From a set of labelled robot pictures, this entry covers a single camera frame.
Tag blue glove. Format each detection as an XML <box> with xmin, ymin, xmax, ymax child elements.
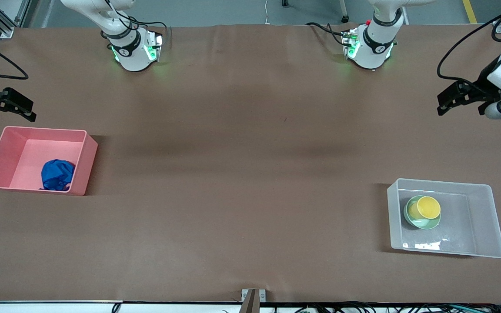
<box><xmin>40</xmin><ymin>159</ymin><xmax>76</xmax><ymax>192</ymax></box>

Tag yellow cup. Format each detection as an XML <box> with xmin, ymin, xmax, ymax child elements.
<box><xmin>408</xmin><ymin>196</ymin><xmax>441</xmax><ymax>220</ymax></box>

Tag mint green bowl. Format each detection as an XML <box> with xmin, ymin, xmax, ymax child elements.
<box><xmin>404</xmin><ymin>196</ymin><xmax>441</xmax><ymax>230</ymax></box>

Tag pink plastic bin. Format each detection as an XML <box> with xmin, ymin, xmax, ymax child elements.
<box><xmin>0</xmin><ymin>126</ymin><xmax>99</xmax><ymax>196</ymax></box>

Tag clear plastic bin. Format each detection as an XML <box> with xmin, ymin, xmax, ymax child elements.
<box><xmin>387</xmin><ymin>178</ymin><xmax>501</xmax><ymax>259</ymax></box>

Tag brown table mat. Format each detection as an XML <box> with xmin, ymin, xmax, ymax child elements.
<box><xmin>0</xmin><ymin>24</ymin><xmax>501</xmax><ymax>303</ymax></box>

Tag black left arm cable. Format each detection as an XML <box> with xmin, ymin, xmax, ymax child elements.
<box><xmin>437</xmin><ymin>0</ymin><xmax>501</xmax><ymax>81</ymax></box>

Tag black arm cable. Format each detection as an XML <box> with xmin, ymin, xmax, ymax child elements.
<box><xmin>0</xmin><ymin>35</ymin><xmax>29</xmax><ymax>81</ymax></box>
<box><xmin>437</xmin><ymin>0</ymin><xmax>501</xmax><ymax>81</ymax></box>

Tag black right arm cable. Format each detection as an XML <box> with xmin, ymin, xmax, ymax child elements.
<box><xmin>0</xmin><ymin>35</ymin><xmax>29</xmax><ymax>81</ymax></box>

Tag aluminium frame profile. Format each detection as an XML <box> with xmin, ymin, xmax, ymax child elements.
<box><xmin>0</xmin><ymin>0</ymin><xmax>31</xmax><ymax>39</ymax></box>

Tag black base cable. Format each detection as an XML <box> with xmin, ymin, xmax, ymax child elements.
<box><xmin>306</xmin><ymin>21</ymin><xmax>349</xmax><ymax>46</ymax></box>
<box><xmin>103</xmin><ymin>0</ymin><xmax>173</xmax><ymax>40</ymax></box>

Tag metal bracket with brown post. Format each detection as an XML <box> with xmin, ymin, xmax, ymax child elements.
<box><xmin>241</xmin><ymin>289</ymin><xmax>267</xmax><ymax>313</ymax></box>

